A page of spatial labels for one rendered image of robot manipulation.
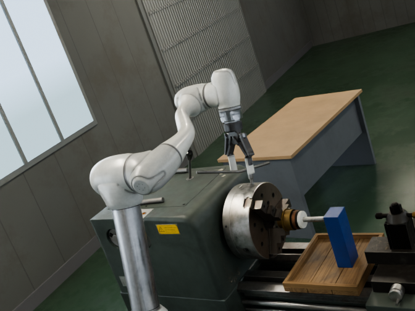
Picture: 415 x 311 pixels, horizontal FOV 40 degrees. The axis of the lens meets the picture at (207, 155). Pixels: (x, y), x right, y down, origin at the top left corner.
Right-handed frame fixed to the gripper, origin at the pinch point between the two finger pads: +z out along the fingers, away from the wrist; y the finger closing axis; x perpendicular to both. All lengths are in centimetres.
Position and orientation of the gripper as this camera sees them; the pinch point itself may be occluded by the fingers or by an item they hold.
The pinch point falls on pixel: (242, 170)
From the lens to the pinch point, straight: 229.5
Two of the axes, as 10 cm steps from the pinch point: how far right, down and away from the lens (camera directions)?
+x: 8.7, -2.4, 4.3
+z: 2.0, 9.7, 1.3
